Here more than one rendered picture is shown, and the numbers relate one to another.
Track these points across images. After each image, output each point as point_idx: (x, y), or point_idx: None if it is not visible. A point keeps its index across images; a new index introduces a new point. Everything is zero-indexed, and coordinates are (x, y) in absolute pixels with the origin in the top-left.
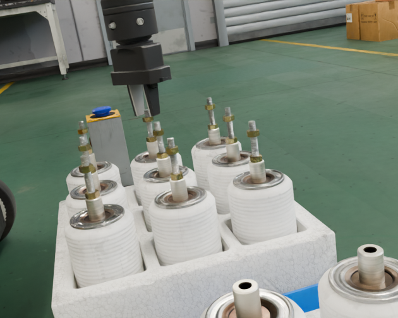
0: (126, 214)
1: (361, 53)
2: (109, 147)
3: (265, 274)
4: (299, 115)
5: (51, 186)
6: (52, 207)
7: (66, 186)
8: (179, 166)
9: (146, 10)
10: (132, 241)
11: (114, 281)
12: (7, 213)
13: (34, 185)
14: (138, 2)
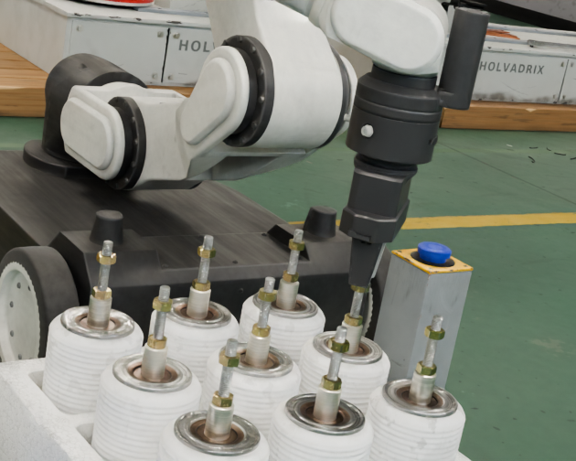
0: (104, 340)
1: None
2: (400, 310)
3: None
4: None
5: (574, 368)
6: (490, 386)
7: None
8: (286, 368)
9: (385, 119)
10: (87, 374)
11: (41, 395)
12: (369, 328)
13: (568, 349)
14: (375, 101)
